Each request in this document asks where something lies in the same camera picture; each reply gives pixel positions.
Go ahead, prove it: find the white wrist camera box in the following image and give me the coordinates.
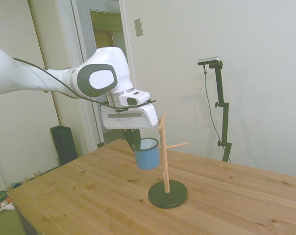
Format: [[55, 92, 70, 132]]
[[119, 90, 151, 107]]

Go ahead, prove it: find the black camera stand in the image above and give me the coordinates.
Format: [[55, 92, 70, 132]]
[[207, 61, 233, 163]]

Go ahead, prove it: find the metal wall plate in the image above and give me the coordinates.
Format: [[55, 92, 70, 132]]
[[134, 18, 144, 38]]

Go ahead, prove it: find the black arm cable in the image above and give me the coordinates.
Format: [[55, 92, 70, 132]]
[[11, 57, 156, 110]]

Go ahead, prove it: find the grey exterior camera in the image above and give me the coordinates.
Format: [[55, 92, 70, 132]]
[[197, 56, 222, 67]]

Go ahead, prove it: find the wooden mug tree black base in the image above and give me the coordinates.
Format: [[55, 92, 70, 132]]
[[148, 113, 189, 209]]

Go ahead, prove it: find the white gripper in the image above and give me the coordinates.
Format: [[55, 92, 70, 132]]
[[99, 103, 159, 151]]

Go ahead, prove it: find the blue enamel mug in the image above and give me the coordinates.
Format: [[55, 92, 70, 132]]
[[133, 138, 161, 171]]

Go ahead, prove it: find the white orange floor item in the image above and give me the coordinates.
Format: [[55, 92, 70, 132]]
[[0, 199, 17, 216]]

